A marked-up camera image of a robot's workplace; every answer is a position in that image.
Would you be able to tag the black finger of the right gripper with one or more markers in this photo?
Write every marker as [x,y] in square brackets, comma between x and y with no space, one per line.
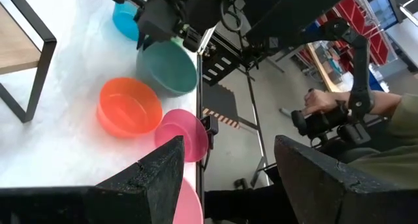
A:
[158,20]
[192,39]

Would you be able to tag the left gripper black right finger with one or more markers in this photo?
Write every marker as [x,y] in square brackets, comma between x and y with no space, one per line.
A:
[326,191]

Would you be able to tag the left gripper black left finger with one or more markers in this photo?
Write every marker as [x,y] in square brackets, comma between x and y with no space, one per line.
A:
[130,198]

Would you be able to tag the magenta translucent plastic bowl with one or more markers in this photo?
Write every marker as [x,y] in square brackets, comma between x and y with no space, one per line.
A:
[194,142]

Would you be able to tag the person's forearm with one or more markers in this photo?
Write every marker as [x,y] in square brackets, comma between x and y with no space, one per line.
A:
[383,101]

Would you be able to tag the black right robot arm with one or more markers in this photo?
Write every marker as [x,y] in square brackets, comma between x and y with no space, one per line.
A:
[281,15]

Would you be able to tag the black box with white slots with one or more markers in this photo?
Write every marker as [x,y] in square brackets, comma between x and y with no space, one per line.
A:
[215,62]

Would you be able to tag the blue plastic bowl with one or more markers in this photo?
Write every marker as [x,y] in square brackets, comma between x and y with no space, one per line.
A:
[124,21]

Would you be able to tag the teal plastic bowl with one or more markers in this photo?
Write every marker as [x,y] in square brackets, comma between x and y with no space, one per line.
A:
[170,70]

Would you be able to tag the light pink plastic bowl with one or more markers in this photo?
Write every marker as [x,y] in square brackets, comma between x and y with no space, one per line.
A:
[191,207]

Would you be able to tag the person's leg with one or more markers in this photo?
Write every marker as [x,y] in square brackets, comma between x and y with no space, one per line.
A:
[392,165]

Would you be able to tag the person's hand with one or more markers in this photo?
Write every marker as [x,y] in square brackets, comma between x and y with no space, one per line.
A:
[320,101]

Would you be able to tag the orange plastic bowl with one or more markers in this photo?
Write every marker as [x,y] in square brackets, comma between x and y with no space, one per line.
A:
[127,106]

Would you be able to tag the wooden workbench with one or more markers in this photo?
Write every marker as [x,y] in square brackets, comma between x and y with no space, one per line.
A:
[321,70]

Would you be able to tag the red storage bin rack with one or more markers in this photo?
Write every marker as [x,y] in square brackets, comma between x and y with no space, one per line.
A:
[379,44]

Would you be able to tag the small black table camera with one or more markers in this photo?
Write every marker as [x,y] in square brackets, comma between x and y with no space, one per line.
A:
[210,124]

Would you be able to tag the metal table frame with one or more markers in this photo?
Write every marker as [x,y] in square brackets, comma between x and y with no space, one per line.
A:
[258,126]

